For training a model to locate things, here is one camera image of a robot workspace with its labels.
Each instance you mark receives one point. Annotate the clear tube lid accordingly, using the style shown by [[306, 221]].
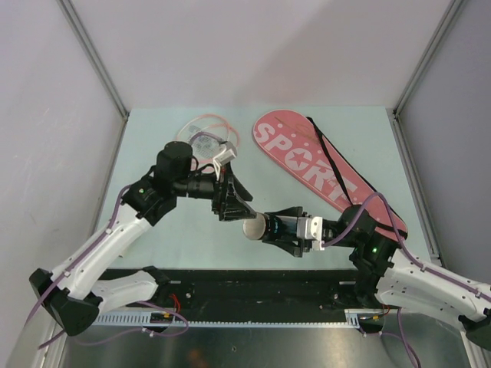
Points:
[[254, 228]]

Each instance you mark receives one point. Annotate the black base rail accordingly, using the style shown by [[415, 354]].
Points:
[[234, 291]]

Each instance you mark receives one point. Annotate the aluminium frame post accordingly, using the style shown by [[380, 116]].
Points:
[[88, 46], [444, 26]]

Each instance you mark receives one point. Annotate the left aluminium frame post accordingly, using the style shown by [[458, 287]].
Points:
[[88, 46]]

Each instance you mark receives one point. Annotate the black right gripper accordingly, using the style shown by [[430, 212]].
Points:
[[291, 248]]

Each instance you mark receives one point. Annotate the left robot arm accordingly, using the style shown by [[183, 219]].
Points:
[[73, 293]]

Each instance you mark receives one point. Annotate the pink badminton racket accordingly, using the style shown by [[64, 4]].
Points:
[[205, 133]]

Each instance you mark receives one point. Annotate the white slotted cable duct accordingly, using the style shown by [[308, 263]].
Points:
[[261, 318]]

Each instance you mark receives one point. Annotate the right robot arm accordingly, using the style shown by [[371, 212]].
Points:
[[388, 272]]

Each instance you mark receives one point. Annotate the right aluminium frame post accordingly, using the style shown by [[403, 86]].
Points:
[[444, 26]]

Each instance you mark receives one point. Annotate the black shuttlecock tube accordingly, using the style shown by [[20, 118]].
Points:
[[281, 230]]

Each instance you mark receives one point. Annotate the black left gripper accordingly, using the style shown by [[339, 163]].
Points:
[[228, 197]]

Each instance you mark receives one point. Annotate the pink racket bag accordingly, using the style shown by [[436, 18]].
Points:
[[297, 144]]

